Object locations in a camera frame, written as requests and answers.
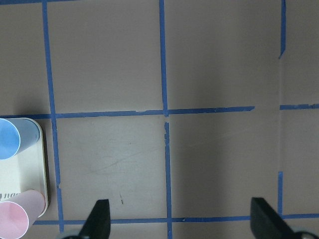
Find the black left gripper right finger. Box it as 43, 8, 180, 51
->
250, 197, 299, 239

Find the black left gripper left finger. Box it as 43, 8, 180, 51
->
78, 199, 110, 239

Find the pink plastic cup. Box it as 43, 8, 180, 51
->
0, 190, 46, 239

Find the blue cup near tray corner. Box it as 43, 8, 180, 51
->
0, 118, 40, 160

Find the cream serving tray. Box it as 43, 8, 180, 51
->
0, 118, 49, 216

